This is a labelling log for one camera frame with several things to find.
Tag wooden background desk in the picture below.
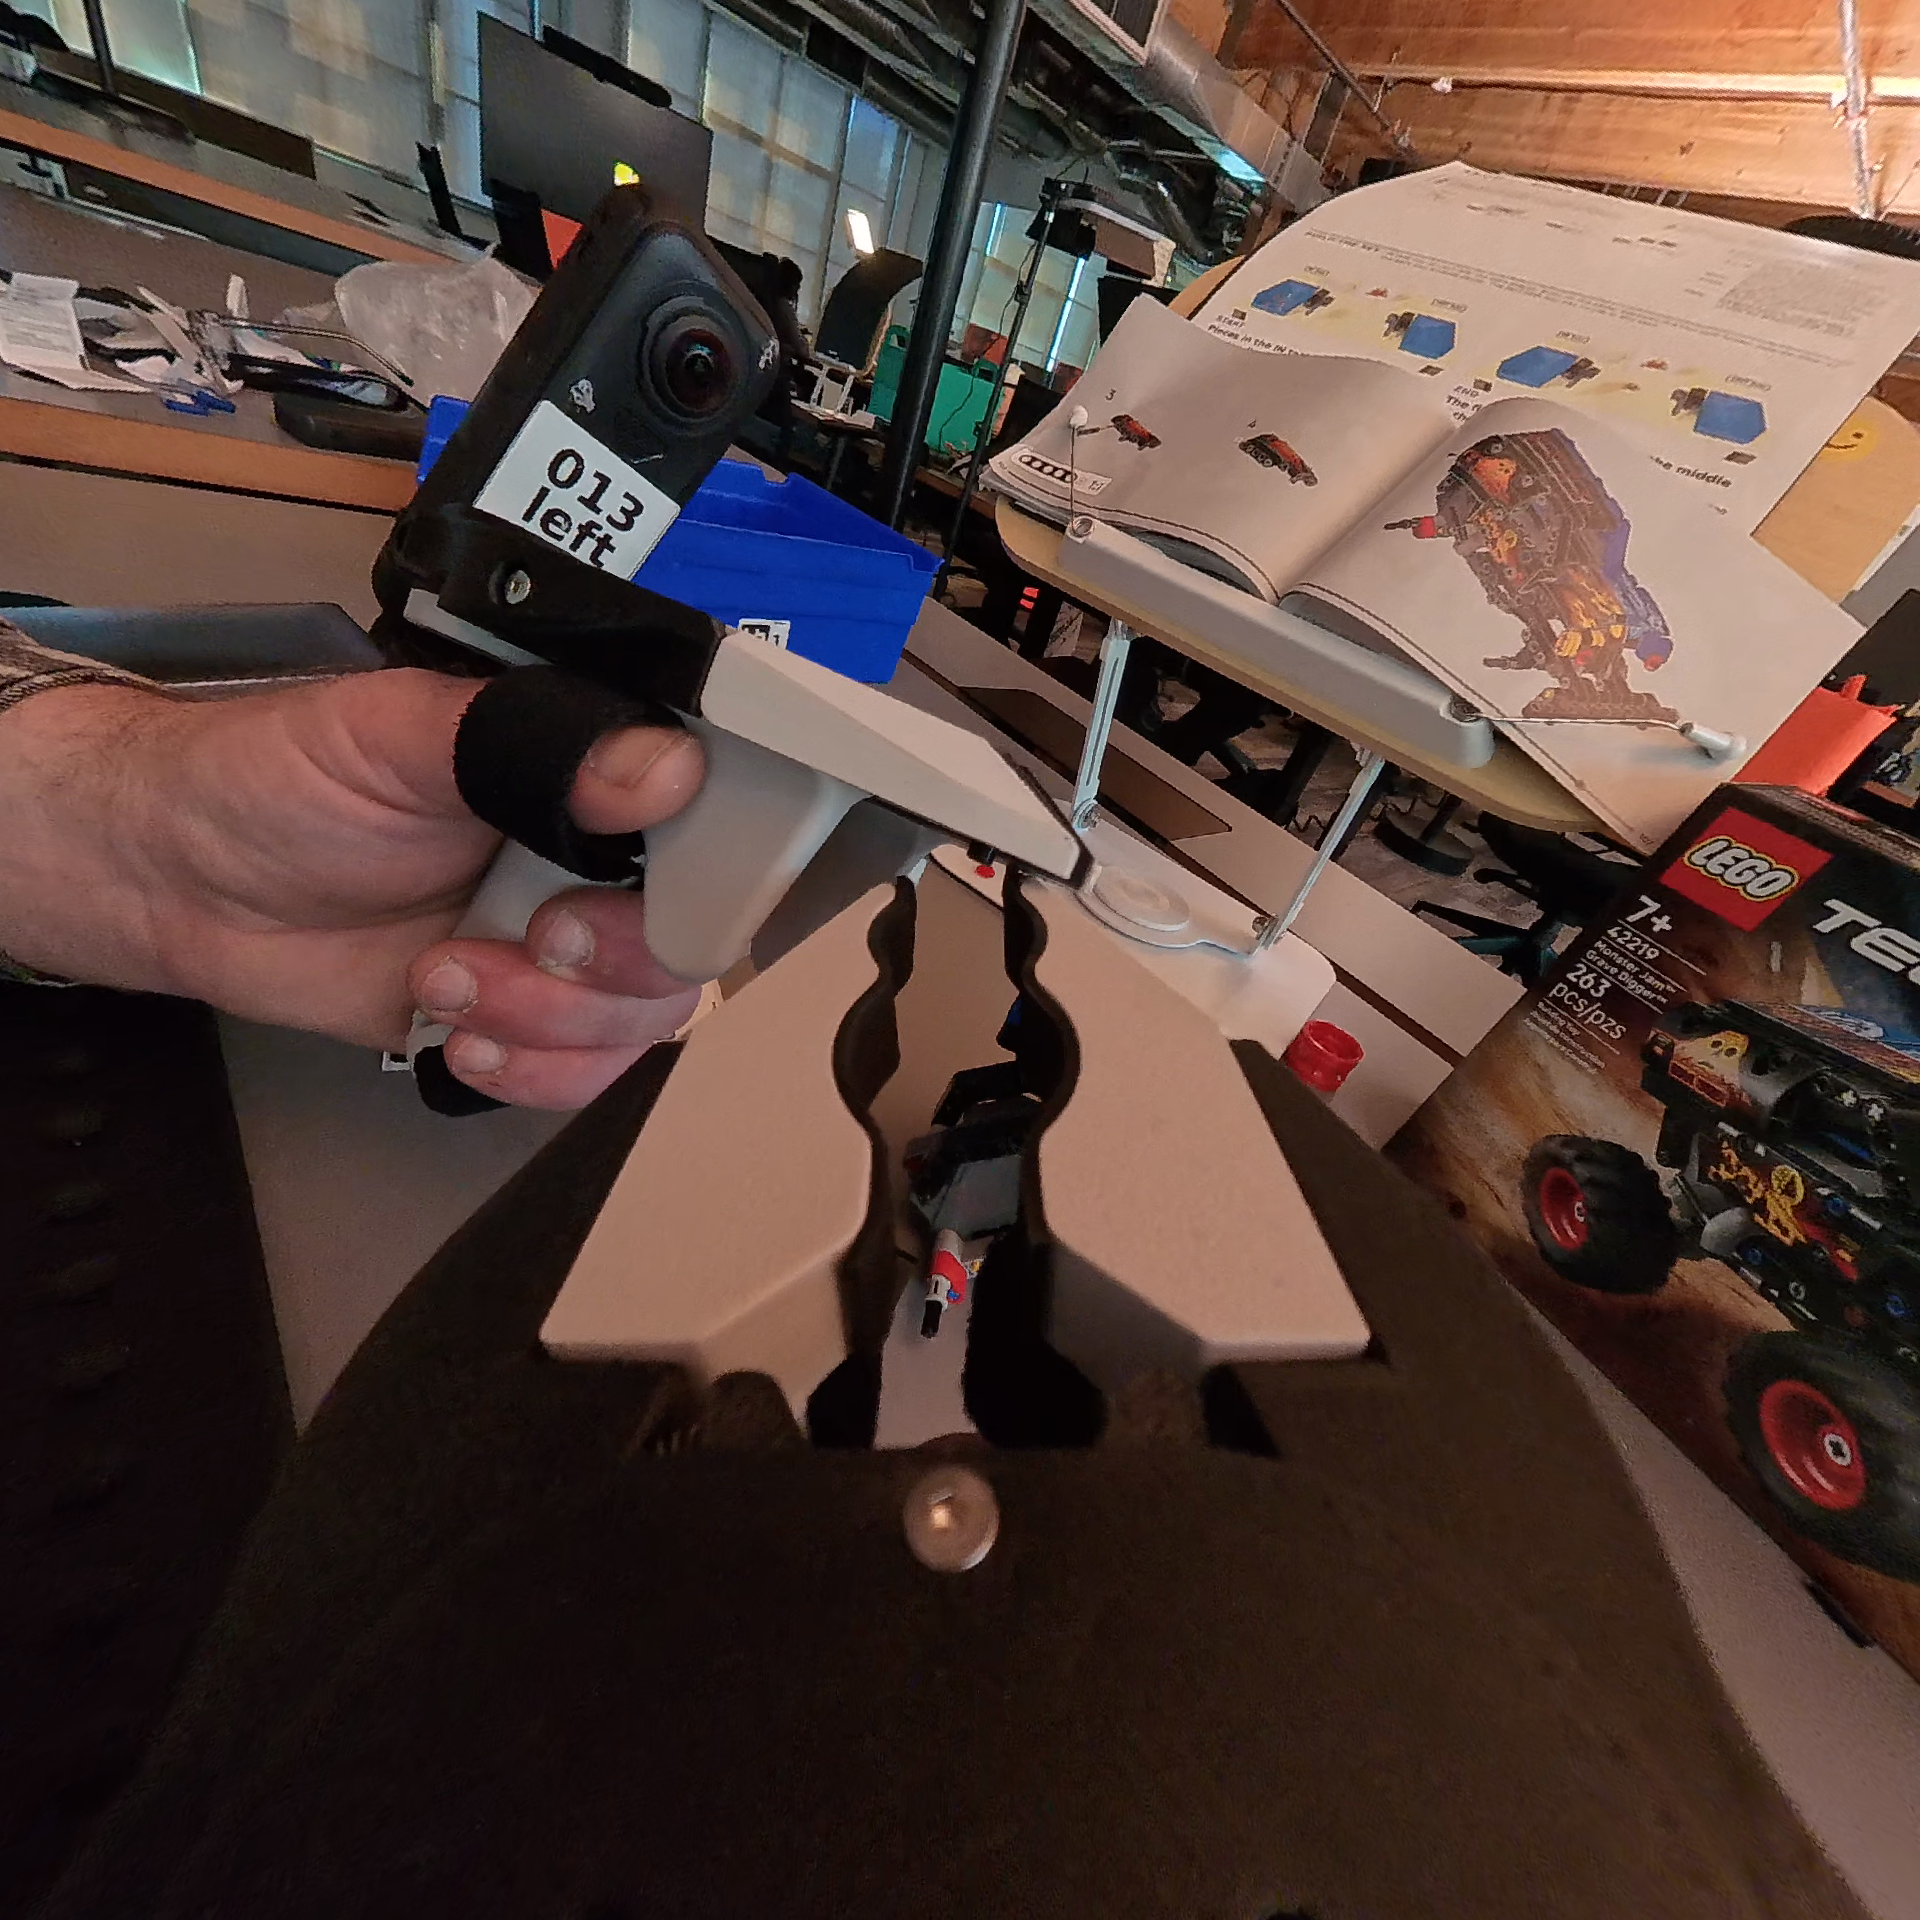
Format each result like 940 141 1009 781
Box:
0 106 453 512

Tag orange storage bin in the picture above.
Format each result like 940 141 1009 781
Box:
1736 675 1903 805

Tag toy truck set box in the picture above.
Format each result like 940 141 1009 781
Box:
1376 779 1920 1684

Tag black monitor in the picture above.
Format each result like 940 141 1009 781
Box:
478 16 713 242

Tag blue storage bin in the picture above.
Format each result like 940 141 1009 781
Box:
415 394 945 688

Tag grey desk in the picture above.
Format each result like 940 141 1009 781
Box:
0 450 1920 1920

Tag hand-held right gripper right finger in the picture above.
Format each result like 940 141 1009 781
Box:
996 872 1374 1373

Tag crumpled clear plastic bag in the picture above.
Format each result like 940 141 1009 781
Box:
335 257 536 400

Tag building instruction booklet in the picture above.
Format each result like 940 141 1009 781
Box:
982 289 1871 856

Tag flame-printed toy truck model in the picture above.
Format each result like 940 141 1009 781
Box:
896 960 1056 1348

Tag person's left hand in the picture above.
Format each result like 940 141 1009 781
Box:
0 664 711 1116

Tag dark desk cable flap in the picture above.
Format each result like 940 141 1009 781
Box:
959 682 1233 846

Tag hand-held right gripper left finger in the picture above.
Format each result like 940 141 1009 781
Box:
540 874 920 1376

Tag dark perforated panel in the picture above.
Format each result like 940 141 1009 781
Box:
0 984 297 1920

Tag black pole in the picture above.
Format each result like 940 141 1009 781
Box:
873 0 1032 531

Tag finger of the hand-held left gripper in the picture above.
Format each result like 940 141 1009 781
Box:
700 632 1098 889

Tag white papers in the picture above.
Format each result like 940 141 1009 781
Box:
0 270 167 396

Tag white book stand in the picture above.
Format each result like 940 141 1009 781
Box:
930 397 1920 1086

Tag printed instruction sheet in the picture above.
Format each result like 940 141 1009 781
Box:
1183 161 1920 531

